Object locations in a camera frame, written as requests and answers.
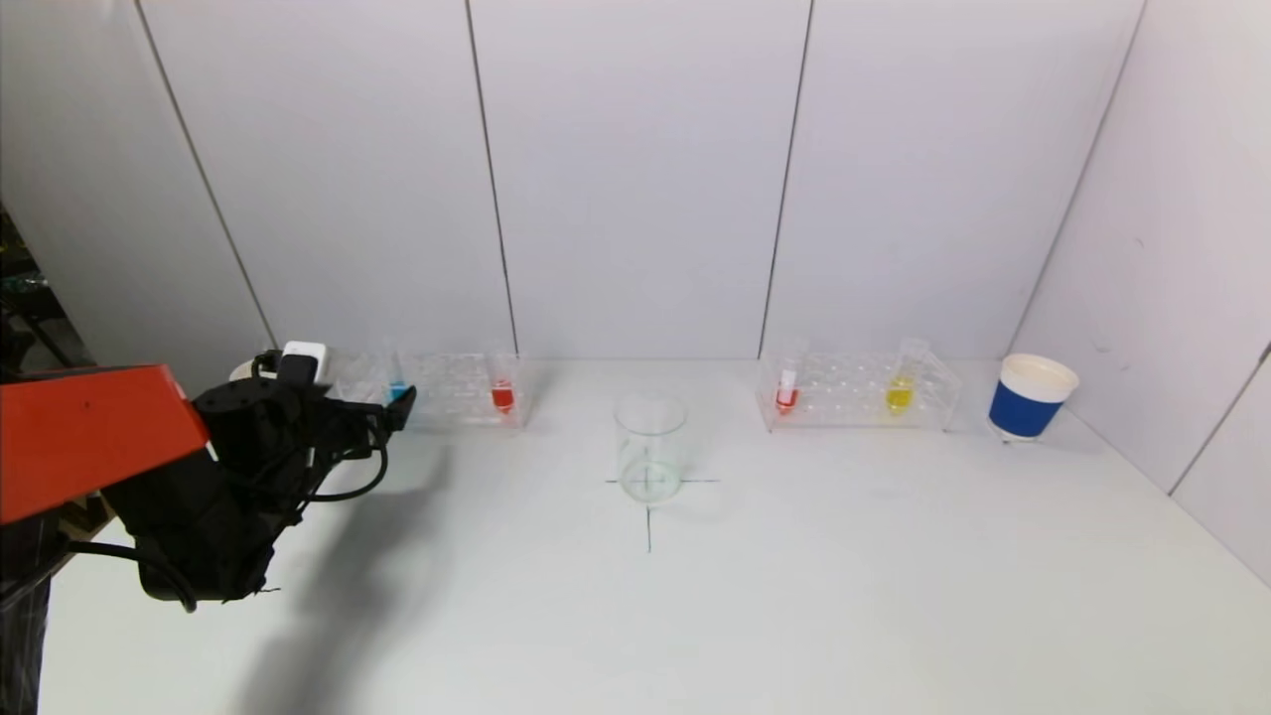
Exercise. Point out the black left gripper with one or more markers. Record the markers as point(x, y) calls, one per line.
point(352, 412)

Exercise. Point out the blue pigment clear test tube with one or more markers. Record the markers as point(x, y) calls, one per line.
point(397, 391)

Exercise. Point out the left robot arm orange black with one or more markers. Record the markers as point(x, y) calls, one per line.
point(89, 437)

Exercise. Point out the clear acrylic test tube rack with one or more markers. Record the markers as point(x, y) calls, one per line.
point(844, 387)
point(452, 392)

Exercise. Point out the red pigment clear test tube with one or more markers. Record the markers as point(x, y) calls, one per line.
point(503, 397)

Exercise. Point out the clear glass beaker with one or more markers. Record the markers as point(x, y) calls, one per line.
point(650, 437)

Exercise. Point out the red pigment tube white band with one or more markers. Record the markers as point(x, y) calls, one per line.
point(785, 397)

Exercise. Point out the yellow pigment clear test tube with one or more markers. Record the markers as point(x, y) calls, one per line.
point(898, 396)

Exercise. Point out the white paper cup blue sleeve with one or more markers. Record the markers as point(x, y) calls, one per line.
point(243, 372)
point(1023, 409)

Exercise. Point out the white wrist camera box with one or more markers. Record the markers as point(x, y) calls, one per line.
point(303, 357)

